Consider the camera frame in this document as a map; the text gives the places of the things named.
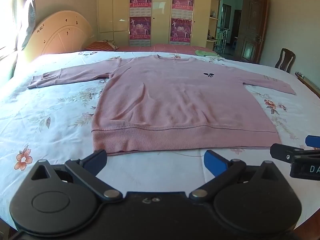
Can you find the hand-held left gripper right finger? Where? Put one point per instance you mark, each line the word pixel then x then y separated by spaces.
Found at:
pixel 214 162

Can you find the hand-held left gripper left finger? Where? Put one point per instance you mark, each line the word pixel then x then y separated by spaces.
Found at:
pixel 94 162

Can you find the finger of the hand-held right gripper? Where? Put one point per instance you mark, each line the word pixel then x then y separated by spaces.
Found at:
pixel 313 140
pixel 282 151

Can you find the pink long-sleeve sweater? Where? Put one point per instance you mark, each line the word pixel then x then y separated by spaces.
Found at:
pixel 175 100

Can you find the floral light blue bed sheet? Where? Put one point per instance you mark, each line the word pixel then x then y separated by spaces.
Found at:
pixel 50 105

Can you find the dark wooden chair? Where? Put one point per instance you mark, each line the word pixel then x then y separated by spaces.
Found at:
pixel 285 60

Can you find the green cloth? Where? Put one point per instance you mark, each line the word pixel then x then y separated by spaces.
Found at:
pixel 203 52

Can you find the orange striped pillow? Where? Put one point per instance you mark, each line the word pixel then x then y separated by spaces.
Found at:
pixel 101 45

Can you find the red bed cover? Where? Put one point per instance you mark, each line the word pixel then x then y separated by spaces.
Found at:
pixel 162 48

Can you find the brown wooden door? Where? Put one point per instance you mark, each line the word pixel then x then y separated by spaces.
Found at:
pixel 252 25

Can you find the cream curved headboard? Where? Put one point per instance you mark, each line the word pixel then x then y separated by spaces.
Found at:
pixel 62 32

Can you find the cream corner shelf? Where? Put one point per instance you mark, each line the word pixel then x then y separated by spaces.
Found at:
pixel 214 17

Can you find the cream wardrobe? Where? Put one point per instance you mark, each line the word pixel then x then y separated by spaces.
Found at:
pixel 110 10

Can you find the patterned window curtain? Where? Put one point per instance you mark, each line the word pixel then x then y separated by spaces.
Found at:
pixel 28 17

